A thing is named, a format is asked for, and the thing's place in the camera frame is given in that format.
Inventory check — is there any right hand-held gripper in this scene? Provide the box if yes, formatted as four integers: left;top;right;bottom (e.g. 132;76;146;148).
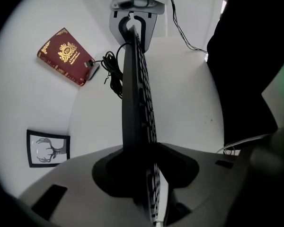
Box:
109;0;171;54

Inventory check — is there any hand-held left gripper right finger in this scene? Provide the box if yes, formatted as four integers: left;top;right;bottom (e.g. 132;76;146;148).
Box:
156;141;254;227

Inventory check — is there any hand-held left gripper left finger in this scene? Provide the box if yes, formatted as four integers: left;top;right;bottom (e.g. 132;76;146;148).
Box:
18;144;155;227

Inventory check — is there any black keyboard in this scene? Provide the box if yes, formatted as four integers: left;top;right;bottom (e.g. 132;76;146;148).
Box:
121;25;162;226

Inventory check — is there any black-framed antler picture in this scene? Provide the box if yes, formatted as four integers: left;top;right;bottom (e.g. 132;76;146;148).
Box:
26;129;71;168

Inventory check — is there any dark red gold-printed book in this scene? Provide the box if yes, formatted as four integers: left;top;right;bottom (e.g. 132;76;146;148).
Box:
36;27;97;87

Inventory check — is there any person's black clothing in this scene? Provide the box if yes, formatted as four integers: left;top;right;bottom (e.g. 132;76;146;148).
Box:
207;0;284;148

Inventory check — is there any thin black cable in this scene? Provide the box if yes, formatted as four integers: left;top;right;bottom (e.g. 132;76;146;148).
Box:
172;5;206;53
169;0;208;53

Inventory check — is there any black keyboard cable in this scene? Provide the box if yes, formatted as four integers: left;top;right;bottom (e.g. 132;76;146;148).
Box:
84;42;133;101

